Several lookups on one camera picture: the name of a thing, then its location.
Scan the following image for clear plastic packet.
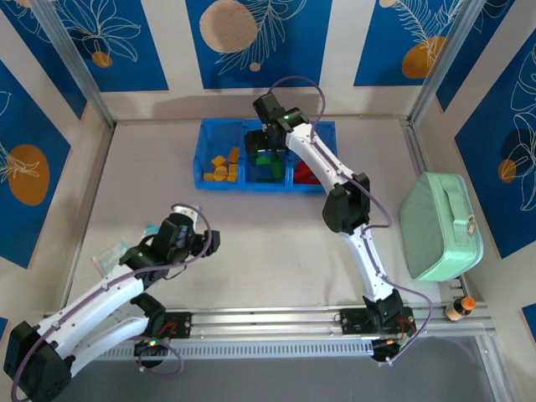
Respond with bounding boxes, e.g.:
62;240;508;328
94;224;162;273

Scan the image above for mint green zip case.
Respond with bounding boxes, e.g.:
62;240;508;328
398;171;487;282

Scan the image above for small bottle with orange cap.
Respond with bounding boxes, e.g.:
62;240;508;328
444;296;477;322

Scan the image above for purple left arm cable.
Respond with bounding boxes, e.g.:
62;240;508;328
10;203;210;399

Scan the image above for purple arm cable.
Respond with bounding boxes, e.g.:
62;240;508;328
10;203;210;399
267;75;435;365

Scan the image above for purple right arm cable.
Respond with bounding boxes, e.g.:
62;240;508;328
267;75;435;365

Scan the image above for blue floral wall panel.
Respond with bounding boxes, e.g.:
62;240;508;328
353;0;461;88
0;60;72;270
454;28;536;260
41;0;169;92
186;0;332;90

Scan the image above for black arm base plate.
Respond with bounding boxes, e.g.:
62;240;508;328
339;308;415;336
157;312;193;338

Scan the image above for aluminium table side rail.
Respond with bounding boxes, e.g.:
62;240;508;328
400;121;425;181
41;123;115;313

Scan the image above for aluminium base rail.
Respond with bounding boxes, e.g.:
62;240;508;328
41;307;489;343

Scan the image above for grey slotted cable duct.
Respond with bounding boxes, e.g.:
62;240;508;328
98;341;376;362

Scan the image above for aluminium frame post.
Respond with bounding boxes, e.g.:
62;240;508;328
31;0;116;129
406;0;482;126

